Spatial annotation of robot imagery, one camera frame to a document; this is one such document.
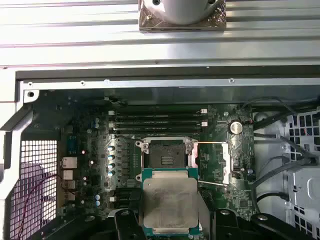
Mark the round coin battery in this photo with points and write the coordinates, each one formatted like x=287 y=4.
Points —
x=235 y=127

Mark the blue port connector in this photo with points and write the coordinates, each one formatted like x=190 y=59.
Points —
x=72 y=145

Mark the grey metal drive cage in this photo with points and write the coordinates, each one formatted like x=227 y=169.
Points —
x=300 y=190

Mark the black and grey PC case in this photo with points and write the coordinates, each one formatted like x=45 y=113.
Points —
x=160 y=85

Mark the green motherboard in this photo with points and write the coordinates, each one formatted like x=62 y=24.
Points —
x=217 y=200

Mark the black RAM slot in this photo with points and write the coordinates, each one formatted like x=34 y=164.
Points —
x=160 y=123
x=160 y=117
x=160 y=110
x=160 y=130

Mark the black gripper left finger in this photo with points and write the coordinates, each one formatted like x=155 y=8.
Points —
x=125 y=225

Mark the CPU socket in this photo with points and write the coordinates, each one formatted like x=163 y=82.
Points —
x=167 y=152

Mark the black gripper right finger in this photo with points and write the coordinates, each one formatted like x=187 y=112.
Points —
x=226 y=225

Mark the silver topped CPU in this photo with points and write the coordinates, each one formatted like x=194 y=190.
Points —
x=170 y=200

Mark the metal socket cover frame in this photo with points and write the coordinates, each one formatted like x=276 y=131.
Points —
x=228 y=162

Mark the silver port block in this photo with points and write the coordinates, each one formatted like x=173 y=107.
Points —
x=69 y=162
x=68 y=175

